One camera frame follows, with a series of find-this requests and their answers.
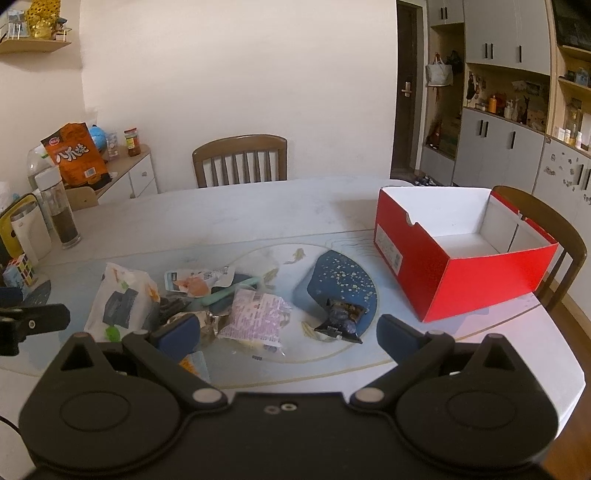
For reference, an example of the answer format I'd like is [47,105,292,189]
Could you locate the white printed tissue pack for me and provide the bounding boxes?
[84,263,161,343]

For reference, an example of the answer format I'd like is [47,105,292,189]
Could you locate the white marble desktop table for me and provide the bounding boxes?
[0,175,585,444]

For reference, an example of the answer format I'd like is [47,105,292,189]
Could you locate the puzzle cube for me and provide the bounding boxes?
[2,253,38,289]

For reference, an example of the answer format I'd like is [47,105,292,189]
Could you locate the torn white pouch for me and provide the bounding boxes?
[164,267,236,298]

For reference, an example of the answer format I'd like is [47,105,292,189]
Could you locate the clear plastic bag printed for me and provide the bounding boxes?
[216,288,293,356]

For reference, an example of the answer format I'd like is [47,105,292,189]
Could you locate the grey hanging bag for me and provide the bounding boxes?
[425,53,455,87]

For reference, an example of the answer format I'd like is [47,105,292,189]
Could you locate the white side cabinet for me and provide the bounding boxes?
[65,144,158,209]

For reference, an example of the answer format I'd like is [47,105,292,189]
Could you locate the blue tissue packet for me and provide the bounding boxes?
[180,351,212,384]

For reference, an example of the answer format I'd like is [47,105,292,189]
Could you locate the white cylindrical cup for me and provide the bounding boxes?
[9,203,52,261]

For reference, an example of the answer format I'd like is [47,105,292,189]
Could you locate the dark door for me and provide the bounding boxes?
[390,0,428,181]

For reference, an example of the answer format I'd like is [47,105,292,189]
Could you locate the clear bag of dark items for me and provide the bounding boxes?
[157,296,191,325]

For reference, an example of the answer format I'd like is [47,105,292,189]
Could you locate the silver foil bag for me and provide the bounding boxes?
[198,308,232,339]

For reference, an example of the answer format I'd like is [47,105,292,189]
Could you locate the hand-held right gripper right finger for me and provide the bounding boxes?
[350,314,532,414]

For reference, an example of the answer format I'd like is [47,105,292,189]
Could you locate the blue globe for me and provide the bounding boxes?
[89,126,109,160]

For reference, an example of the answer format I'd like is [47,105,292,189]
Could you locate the wooden slat-back chair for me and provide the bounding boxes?
[192,135,288,189]
[492,185,588,312]

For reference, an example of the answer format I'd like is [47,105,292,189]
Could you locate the wooden wall shelf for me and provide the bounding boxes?
[0,39,72,55]

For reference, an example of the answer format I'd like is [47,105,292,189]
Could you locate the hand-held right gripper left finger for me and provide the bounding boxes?
[44,314,229,414]

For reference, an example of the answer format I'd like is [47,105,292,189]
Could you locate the white cardboard box red edges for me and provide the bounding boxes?
[373,186,559,324]

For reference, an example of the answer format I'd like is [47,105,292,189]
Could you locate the black snack packet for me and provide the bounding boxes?
[314,298,368,344]

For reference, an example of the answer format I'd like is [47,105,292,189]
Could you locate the white wall cabinet unit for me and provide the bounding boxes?
[418,0,591,222]

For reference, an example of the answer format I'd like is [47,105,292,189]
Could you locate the clear bottle with white cap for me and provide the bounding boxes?
[33,167,82,250]

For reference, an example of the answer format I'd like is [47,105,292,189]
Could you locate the gold ornament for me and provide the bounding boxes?
[25,0,63,40]

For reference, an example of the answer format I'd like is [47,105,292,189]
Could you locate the orange snack bag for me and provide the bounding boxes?
[41,122,112,190]

